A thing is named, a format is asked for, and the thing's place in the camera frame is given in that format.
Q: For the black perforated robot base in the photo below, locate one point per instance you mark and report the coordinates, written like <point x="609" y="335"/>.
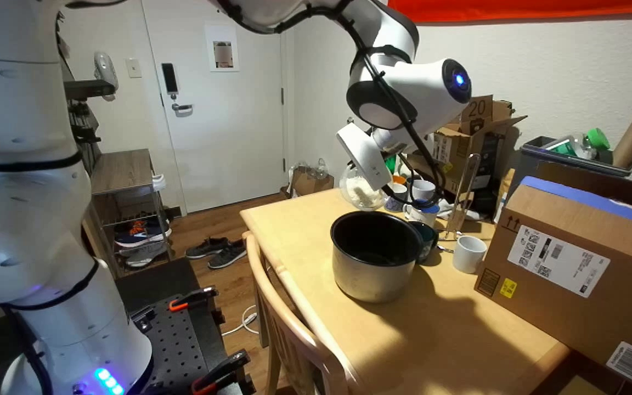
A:
<point x="186" y="327"/>

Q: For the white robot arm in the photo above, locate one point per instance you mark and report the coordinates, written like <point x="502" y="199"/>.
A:
<point x="75" y="333"/>

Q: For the white metal pot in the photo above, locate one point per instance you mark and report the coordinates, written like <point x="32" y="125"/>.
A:
<point x="373" y="255"/>

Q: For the brown paper bag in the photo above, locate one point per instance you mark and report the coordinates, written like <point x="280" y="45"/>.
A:
<point x="310" y="180"/>

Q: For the white blue rimmed mug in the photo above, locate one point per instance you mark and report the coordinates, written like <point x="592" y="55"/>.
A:
<point x="424" y="201"/>

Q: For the dark shoe on floor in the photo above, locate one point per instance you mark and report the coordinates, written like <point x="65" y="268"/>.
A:
<point x="219" y="251"/>

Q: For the white door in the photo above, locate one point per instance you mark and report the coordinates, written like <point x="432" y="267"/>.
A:
<point x="225" y="123"/>

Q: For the small white cup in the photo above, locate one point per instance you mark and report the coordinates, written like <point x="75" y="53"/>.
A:
<point x="469" y="254"/>

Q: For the wooden chair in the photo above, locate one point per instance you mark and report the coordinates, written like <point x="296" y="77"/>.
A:
<point x="296" y="354"/>

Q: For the open cardboard box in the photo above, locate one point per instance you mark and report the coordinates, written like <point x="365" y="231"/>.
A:
<point x="485" y="128"/>

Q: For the portrait photo on door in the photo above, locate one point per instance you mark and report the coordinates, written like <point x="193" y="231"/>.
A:
<point x="223" y="55"/>

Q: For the wooden table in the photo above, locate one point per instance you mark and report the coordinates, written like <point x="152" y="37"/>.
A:
<point x="437" y="338"/>

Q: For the wooden shoe shelf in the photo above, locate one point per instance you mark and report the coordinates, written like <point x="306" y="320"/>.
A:
<point x="125" y="220"/>

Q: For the dark storage bin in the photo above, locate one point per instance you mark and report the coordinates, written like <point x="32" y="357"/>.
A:
<point x="534" y="161"/>

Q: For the large labelled cardboard box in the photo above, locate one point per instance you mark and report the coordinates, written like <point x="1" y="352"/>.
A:
<point x="563" y="260"/>

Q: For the red wall banner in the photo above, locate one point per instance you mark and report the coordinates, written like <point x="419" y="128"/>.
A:
<point x="481" y="11"/>

